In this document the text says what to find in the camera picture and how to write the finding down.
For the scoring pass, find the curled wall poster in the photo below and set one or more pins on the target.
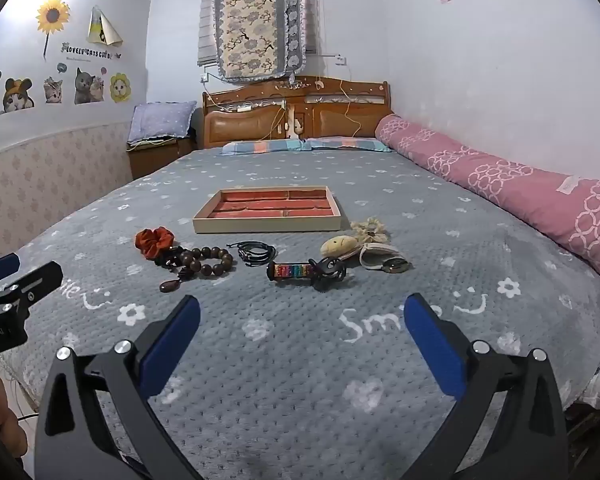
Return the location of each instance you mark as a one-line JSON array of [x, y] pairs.
[[102, 27]]

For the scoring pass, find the window blind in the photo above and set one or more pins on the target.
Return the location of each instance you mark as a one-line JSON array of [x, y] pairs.
[[207, 20]]

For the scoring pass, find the red scrunchie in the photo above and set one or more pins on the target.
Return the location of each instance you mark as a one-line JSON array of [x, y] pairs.
[[154, 242]]

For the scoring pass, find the tabby kitten wall sticker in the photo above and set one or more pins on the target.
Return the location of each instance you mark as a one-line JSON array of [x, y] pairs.
[[53, 90]]

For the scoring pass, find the grey floral hanging cloth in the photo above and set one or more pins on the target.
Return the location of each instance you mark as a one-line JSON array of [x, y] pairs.
[[294, 20]]

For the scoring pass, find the pineapple plush hair clip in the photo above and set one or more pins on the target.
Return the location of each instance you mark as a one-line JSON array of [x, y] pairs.
[[337, 246]]

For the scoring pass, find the small doll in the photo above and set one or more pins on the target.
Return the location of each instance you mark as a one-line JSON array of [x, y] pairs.
[[295, 127]]

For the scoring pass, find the hat cat wall sticker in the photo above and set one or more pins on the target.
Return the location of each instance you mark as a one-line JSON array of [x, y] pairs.
[[17, 97]]

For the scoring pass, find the black hair claw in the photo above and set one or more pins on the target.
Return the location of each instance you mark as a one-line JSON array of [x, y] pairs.
[[327, 272]]

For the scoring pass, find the striped pastel pillow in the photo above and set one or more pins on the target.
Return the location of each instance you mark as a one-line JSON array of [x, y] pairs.
[[260, 147], [347, 143]]

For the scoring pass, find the white wall socket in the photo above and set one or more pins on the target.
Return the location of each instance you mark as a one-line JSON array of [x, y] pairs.
[[340, 60]]

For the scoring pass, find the person's left hand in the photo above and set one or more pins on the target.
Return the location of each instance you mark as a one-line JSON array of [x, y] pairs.
[[7, 415]]

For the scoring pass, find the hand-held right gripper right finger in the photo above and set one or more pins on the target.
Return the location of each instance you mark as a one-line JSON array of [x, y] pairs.
[[435, 345]]

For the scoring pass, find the white power strip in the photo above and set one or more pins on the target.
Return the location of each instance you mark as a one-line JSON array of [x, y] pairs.
[[243, 108]]

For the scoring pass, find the wooden tray with red lining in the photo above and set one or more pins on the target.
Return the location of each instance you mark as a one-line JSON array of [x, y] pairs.
[[272, 207]]

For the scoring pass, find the beige cloth headband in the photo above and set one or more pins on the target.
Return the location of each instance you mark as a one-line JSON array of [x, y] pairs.
[[375, 252]]

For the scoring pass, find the grey cats wall sticker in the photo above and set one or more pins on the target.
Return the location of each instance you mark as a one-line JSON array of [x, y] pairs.
[[87, 87]]

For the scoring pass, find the pink patterned rolled quilt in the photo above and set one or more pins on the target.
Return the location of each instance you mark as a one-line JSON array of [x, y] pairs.
[[505, 180]]

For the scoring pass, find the beige floral hanging cloth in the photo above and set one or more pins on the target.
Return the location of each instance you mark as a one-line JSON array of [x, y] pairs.
[[247, 25]]

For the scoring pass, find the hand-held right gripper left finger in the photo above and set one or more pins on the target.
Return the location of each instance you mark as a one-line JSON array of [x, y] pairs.
[[172, 345]]

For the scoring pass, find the sunflower wall sticker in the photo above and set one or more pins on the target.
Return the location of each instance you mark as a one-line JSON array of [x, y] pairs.
[[52, 16]]

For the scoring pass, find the wooden bed headboard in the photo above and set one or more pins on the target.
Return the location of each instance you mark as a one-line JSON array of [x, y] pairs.
[[240, 127]]

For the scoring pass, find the wooden nightstand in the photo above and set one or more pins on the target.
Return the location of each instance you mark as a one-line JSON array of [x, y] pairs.
[[150, 160]]

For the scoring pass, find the beige scrunchie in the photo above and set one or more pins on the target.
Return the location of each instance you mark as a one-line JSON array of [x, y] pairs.
[[370, 227]]

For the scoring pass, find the yellow flower cat sticker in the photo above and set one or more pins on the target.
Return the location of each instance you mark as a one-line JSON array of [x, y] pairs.
[[120, 87]]

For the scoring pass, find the grey flower print blanket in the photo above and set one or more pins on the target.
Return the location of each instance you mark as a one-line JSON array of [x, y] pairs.
[[290, 370]]

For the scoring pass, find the round dark metal case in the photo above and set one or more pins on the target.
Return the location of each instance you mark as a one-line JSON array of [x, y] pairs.
[[396, 265]]

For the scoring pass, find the lilac dotted cushion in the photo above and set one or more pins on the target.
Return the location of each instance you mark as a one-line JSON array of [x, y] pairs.
[[162, 120]]

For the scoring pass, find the lettering wall sticker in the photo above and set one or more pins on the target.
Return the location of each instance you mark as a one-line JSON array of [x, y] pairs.
[[87, 50]]

